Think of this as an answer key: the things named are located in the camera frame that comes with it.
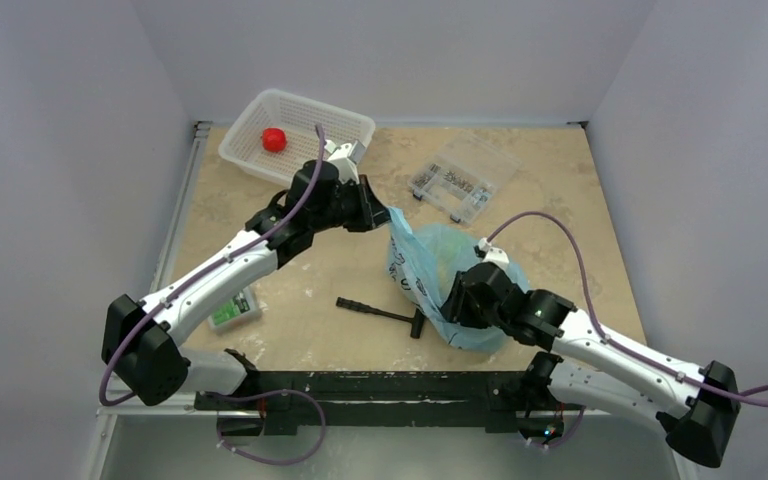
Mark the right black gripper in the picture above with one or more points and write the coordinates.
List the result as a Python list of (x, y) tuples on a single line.
[(459, 300)]

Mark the aluminium frame rail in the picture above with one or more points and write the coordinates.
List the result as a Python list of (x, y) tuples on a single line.
[(152, 265)]

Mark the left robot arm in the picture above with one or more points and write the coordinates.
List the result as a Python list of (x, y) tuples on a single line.
[(143, 339)]

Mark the green label clear small box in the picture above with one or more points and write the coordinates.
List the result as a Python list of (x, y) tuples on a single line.
[(240, 309)]

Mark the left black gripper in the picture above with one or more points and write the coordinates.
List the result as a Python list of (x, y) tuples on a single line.
[(378, 213)]

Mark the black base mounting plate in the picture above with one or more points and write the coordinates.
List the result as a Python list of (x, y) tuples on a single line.
[(281, 402)]

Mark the light blue plastic bag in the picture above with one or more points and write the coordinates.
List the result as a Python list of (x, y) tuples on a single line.
[(423, 262)]

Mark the white perforated plastic basket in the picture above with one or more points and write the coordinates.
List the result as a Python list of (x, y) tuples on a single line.
[(297, 117)]

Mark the clear plastic screw organizer box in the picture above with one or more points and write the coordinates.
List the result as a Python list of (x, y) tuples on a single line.
[(463, 176)]

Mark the black T-handle tool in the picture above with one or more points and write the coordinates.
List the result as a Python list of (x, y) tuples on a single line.
[(416, 320)]

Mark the red fake fruit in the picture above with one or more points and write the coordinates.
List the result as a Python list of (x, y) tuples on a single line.
[(274, 140)]

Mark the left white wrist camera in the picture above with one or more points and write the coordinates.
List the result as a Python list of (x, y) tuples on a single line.
[(345, 157)]

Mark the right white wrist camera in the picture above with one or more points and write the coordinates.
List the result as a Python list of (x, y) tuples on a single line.
[(488, 253)]

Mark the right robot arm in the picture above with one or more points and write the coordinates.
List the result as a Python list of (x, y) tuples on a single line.
[(696, 404)]

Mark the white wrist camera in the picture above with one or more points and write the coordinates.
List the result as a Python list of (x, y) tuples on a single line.
[(488, 253), (345, 157)]

